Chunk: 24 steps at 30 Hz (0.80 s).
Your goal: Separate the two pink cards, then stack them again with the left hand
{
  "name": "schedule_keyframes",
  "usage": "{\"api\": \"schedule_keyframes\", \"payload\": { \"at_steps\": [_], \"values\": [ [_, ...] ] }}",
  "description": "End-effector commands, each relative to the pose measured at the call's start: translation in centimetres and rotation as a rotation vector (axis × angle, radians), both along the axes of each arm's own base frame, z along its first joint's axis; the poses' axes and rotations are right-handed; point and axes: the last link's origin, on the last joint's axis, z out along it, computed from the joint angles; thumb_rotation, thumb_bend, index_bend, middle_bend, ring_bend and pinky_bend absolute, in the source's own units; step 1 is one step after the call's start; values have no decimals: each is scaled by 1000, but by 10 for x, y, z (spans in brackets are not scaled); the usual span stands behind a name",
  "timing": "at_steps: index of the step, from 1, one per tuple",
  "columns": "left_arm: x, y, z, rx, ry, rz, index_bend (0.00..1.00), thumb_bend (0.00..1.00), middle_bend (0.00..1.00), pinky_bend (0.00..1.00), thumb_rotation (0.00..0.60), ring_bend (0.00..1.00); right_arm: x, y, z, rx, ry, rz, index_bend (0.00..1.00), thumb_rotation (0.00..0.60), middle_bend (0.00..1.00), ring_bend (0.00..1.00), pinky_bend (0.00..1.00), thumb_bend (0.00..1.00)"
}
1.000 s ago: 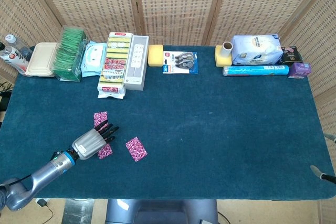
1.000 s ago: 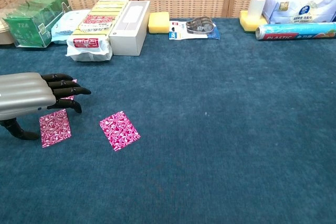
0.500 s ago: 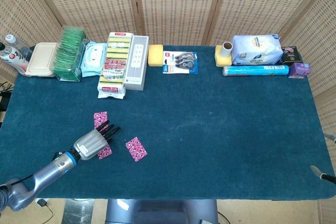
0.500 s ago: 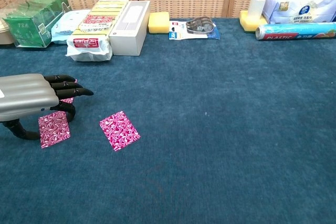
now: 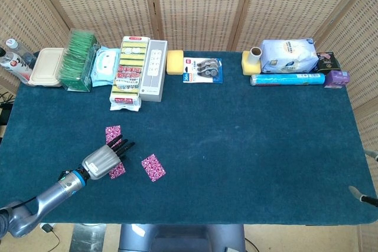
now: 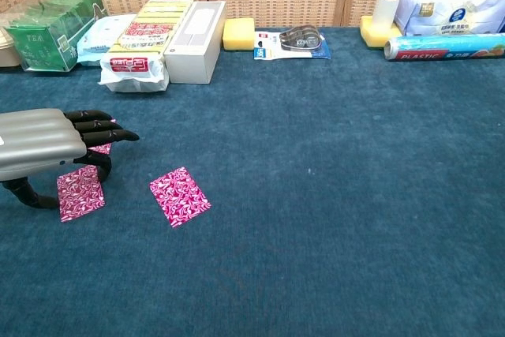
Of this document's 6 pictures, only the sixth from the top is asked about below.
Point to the correction tape blister pack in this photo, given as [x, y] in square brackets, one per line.
[292, 43]

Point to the blue plastic wrap roll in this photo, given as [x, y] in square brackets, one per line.
[446, 47]

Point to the light blue wet wipes pack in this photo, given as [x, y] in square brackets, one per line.
[98, 39]

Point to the white roll cardboard core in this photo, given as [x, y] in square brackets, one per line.
[386, 11]

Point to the white power strip box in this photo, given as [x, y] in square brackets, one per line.
[193, 49]

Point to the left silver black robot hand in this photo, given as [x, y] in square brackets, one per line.
[39, 143]

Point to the plain yellow sponge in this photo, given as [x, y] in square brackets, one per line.
[372, 39]
[238, 35]

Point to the teal carpet table mat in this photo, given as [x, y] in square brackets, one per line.
[315, 195]

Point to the green tea bag box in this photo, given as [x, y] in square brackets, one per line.
[43, 41]

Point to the blue white tissue pack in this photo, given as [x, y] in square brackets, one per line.
[450, 9]

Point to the beige lidded lunch box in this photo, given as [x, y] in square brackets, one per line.
[8, 55]

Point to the yellow green sponge multipack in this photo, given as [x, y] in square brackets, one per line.
[142, 37]

